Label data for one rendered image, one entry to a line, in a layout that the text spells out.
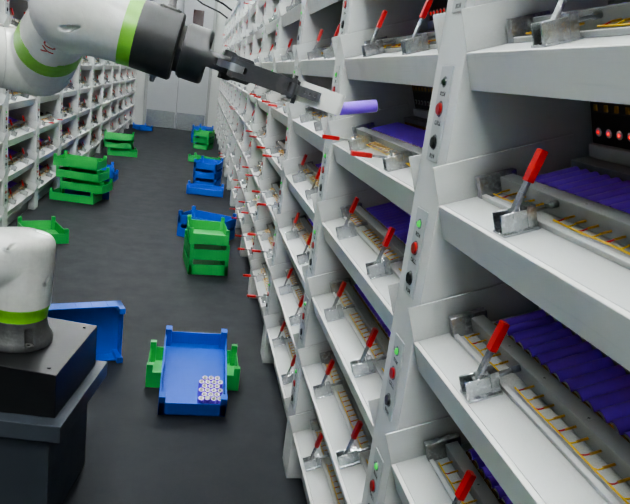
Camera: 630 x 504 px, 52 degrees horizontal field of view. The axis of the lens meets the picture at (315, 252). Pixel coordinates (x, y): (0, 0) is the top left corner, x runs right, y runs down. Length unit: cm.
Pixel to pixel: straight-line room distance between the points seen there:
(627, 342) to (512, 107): 42
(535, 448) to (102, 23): 71
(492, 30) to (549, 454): 48
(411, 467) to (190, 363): 133
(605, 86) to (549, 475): 34
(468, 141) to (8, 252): 96
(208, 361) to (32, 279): 88
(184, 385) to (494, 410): 150
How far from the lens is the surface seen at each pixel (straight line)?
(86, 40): 92
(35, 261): 145
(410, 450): 96
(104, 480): 178
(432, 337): 89
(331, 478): 154
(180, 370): 216
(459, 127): 83
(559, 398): 70
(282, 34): 289
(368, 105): 97
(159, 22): 91
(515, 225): 69
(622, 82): 57
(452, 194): 84
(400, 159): 109
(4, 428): 149
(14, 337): 151
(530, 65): 69
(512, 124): 86
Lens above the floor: 102
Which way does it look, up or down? 15 degrees down
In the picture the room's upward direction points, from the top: 8 degrees clockwise
